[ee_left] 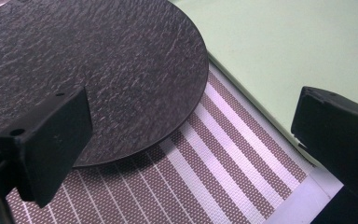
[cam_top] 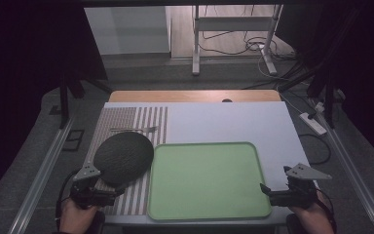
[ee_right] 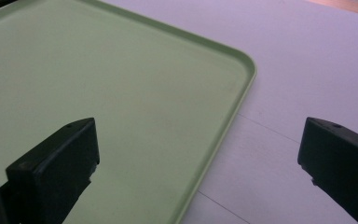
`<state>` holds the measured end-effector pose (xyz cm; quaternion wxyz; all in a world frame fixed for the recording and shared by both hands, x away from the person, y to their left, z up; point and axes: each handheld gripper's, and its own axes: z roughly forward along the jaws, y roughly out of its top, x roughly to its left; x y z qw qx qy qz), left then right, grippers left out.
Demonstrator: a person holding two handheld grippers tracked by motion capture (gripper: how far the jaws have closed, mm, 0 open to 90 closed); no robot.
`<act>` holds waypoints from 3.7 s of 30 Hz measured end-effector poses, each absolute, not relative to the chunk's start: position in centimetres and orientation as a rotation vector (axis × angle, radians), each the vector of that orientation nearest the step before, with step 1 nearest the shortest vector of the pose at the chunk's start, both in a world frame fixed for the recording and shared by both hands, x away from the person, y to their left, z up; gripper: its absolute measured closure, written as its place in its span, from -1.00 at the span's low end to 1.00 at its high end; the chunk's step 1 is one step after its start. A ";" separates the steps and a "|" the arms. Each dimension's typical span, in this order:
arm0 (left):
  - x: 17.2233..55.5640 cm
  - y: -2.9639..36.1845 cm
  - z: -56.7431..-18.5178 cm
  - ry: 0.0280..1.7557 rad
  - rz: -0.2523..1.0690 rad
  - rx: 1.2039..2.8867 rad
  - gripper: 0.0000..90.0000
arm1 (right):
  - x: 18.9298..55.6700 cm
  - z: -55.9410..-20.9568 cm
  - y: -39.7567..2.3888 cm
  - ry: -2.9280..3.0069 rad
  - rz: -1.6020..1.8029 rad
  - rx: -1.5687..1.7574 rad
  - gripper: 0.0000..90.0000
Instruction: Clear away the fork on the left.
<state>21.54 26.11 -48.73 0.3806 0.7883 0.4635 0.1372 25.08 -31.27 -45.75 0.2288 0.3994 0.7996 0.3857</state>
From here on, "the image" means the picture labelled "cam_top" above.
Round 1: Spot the white power strip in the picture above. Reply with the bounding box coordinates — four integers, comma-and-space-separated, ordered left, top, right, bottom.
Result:
298, 111, 328, 137

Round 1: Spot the grey striped placemat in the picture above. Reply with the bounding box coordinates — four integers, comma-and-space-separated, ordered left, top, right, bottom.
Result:
85, 106, 169, 216

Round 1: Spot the person's left hand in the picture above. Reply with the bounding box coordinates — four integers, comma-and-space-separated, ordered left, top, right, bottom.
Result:
59, 199, 100, 234

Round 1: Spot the white cabinet panel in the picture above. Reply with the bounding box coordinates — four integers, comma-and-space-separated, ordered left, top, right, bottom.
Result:
84, 6, 172, 57

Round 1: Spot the white metal desk frame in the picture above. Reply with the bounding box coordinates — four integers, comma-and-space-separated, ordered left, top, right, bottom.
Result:
191, 4, 284, 77

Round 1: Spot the black floor cable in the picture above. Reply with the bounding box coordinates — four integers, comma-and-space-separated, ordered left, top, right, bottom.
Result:
297, 133, 332, 166

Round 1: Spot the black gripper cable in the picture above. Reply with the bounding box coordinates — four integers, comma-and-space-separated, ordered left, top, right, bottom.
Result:
55, 169, 80, 230
317, 187, 338, 232

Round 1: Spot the green tray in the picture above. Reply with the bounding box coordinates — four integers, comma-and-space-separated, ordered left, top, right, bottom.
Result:
147, 141, 273, 222

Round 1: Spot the silver fork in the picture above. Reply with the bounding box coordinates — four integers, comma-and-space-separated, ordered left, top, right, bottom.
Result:
109, 125, 160, 135

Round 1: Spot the black floor frame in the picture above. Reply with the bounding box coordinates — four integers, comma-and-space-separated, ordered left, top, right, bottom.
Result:
61, 129, 86, 152

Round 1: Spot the aluminium rail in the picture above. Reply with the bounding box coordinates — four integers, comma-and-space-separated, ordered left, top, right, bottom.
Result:
317, 111, 374, 234
7, 116, 76, 234

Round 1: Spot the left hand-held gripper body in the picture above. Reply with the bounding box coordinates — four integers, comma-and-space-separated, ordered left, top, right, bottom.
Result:
69, 163, 118, 209

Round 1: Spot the white board sheet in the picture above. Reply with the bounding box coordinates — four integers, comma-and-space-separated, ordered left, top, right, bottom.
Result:
102, 100, 312, 226

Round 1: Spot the dark grey round plate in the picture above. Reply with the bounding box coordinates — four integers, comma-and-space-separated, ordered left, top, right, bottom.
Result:
93, 131, 155, 188

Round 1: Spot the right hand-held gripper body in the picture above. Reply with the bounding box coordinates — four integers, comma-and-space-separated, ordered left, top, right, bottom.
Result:
269, 163, 333, 210

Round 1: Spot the tangle of floor cables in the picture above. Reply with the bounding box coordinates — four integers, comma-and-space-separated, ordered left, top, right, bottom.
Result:
197, 30, 298, 62

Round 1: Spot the person's right hand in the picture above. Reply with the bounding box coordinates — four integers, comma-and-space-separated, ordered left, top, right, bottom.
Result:
289, 194, 336, 234

